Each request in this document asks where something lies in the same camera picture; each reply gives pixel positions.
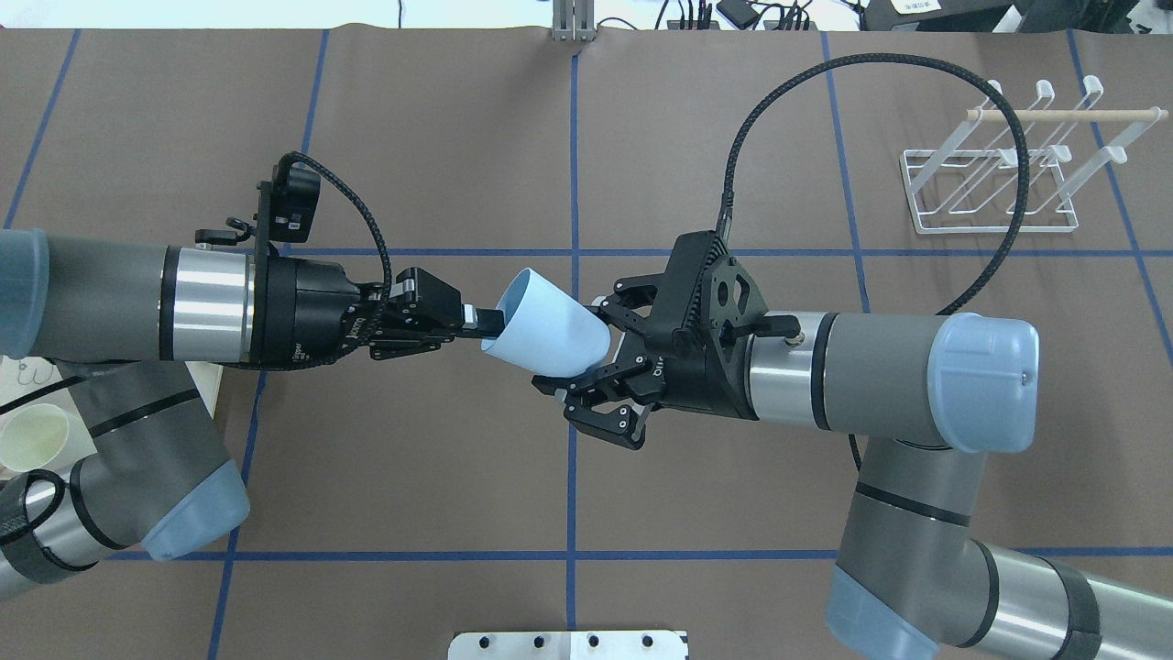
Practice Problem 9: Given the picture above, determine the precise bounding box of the aluminium frame post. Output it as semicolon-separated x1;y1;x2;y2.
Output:
552;0;597;43

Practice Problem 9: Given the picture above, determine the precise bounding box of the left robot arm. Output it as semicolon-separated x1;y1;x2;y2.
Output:
4;230;504;599

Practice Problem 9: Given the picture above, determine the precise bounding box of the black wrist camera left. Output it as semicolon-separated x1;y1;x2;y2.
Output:
267;154;323;244

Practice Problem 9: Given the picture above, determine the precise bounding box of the cream serving tray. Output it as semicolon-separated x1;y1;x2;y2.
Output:
1;358;224;478

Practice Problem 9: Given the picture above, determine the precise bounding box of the white wire cup rack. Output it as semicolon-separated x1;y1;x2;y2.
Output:
900;75;1169;237

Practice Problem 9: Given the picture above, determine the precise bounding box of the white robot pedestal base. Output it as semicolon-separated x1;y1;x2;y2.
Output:
447;628;690;659

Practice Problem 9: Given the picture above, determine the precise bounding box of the pale green plastic cup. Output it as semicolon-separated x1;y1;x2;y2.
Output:
1;402;72;472

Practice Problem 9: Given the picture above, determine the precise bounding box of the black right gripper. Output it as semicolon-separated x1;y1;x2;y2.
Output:
533;231;800;450

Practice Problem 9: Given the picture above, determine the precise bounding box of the light blue cup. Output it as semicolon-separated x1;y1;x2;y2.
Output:
481;268;611;379

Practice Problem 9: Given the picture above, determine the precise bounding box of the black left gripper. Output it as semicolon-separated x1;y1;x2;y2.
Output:
252;258;504;369

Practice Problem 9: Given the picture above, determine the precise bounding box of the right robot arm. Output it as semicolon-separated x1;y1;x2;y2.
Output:
533;231;1169;659

